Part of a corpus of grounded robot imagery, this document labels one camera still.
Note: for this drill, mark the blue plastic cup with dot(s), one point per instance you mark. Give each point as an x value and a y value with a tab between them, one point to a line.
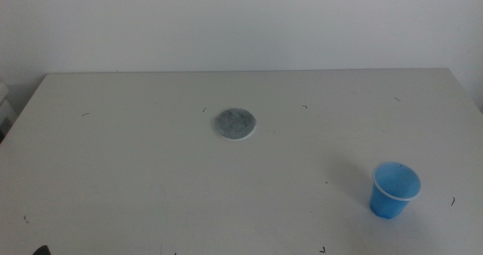
390	202

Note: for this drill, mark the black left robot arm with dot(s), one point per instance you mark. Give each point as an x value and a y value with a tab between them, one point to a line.
41	251

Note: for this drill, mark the round grey cup mat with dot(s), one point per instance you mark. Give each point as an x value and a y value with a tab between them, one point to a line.
234	124

